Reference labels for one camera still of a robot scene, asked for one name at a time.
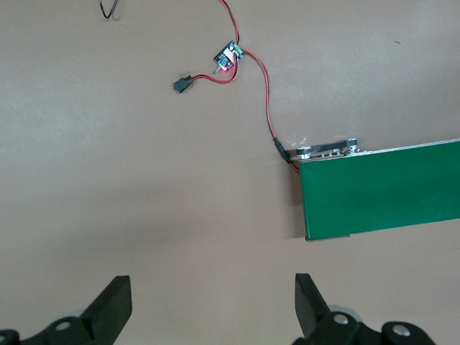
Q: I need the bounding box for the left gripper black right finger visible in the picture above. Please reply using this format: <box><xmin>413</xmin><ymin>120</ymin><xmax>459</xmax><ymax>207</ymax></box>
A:
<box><xmin>293</xmin><ymin>272</ymin><xmax>441</xmax><ymax>345</ymax></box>

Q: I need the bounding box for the black wire connector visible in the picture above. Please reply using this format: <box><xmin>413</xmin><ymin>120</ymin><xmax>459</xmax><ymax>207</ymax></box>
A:
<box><xmin>172</xmin><ymin>73</ymin><xmax>193</xmax><ymax>96</ymax></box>

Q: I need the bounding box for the green conveyor belt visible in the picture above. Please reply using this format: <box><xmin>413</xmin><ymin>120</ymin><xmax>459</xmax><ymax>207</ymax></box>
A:
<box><xmin>290</xmin><ymin>137</ymin><xmax>460</xmax><ymax>243</ymax></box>

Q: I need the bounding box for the red black conveyor wire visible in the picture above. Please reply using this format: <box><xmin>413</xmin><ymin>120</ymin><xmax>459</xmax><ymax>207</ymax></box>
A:
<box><xmin>239</xmin><ymin>46</ymin><xmax>302</xmax><ymax>176</ymax></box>

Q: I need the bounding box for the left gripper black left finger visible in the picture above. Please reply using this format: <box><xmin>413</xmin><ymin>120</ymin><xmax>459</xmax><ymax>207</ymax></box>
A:
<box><xmin>0</xmin><ymin>275</ymin><xmax>133</xmax><ymax>345</ymax></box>

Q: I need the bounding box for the small black sensor circuit board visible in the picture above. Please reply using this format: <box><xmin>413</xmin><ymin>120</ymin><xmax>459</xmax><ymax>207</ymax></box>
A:
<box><xmin>213</xmin><ymin>40</ymin><xmax>247</xmax><ymax>75</ymax></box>

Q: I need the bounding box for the long red black supply wire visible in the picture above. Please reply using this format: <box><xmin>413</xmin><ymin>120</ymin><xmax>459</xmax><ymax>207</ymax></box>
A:
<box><xmin>96</xmin><ymin>0</ymin><xmax>242</xmax><ymax>47</ymax></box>

